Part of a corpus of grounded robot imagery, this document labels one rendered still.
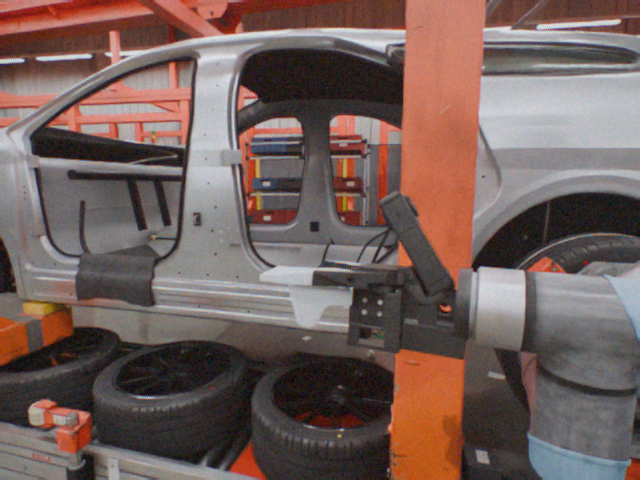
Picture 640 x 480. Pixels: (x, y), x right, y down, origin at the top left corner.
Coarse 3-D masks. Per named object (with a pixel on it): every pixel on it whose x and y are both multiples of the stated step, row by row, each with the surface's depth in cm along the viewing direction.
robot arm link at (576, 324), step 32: (544, 288) 32; (576, 288) 32; (608, 288) 31; (544, 320) 32; (576, 320) 31; (608, 320) 30; (544, 352) 33; (576, 352) 31; (608, 352) 30; (608, 384) 30
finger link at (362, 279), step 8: (320, 272) 36; (328, 272) 36; (336, 272) 36; (344, 272) 36; (352, 272) 36; (360, 272) 37; (368, 272) 37; (376, 272) 38; (312, 280) 37; (320, 280) 37; (328, 280) 37; (336, 280) 36; (344, 280) 36; (352, 280) 36; (360, 280) 36; (368, 280) 36; (376, 280) 37; (384, 280) 37; (368, 288) 36
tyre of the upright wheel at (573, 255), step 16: (560, 240) 127; (576, 240) 119; (592, 240) 114; (608, 240) 110; (624, 240) 108; (528, 256) 130; (544, 256) 121; (560, 256) 113; (576, 256) 110; (592, 256) 109; (608, 256) 108; (624, 256) 107; (576, 272) 111; (496, 352) 132; (512, 352) 118; (512, 368) 119; (512, 384) 120
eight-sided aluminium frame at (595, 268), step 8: (592, 264) 106; (600, 264) 103; (608, 264) 103; (616, 264) 104; (624, 264) 104; (632, 264) 103; (584, 272) 106; (592, 272) 102; (600, 272) 101; (608, 272) 101; (616, 272) 100; (632, 440) 109; (632, 448) 105; (632, 456) 106
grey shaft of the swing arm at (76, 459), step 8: (72, 416) 130; (72, 424) 129; (72, 456) 131; (80, 456) 132; (88, 456) 135; (72, 464) 131; (80, 464) 132; (88, 464) 135; (72, 472) 131; (80, 472) 132; (88, 472) 135
